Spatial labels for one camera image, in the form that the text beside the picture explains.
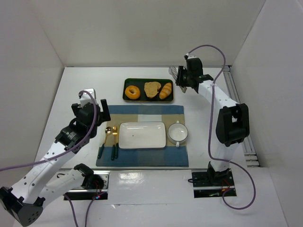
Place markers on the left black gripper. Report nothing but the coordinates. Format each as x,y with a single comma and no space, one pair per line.
99,116

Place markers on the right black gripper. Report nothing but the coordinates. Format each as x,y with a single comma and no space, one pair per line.
180,77

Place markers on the brown bread slice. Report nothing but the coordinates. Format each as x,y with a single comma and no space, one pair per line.
151,89

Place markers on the metal food tongs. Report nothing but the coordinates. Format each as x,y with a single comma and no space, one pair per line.
174,73

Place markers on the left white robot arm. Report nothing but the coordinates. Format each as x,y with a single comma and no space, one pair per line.
26,199

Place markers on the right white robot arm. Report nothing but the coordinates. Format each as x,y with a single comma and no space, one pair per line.
230,120

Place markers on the golden bread roll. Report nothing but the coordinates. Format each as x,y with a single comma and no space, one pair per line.
166,91

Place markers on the orange bagel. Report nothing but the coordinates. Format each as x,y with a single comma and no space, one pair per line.
132,92

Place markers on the dark green serving tray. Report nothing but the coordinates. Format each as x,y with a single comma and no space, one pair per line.
143,98

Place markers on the white rectangular plate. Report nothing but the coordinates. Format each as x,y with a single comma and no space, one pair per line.
142,135

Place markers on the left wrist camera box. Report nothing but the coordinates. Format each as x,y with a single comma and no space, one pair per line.
87,96

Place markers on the gold spoon green handle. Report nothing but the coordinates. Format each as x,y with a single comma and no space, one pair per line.
108,131

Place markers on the gold fork green handle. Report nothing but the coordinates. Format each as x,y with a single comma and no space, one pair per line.
114,133

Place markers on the gold knife green handle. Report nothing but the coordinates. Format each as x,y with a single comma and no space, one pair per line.
116,147

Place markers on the white two-handled soup bowl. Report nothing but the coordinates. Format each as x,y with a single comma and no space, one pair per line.
177,133

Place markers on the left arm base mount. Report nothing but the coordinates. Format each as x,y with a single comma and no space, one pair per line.
97,188

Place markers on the aluminium rail frame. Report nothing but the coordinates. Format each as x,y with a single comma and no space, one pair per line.
248,147

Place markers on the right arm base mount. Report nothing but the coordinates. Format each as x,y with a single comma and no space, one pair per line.
203,187

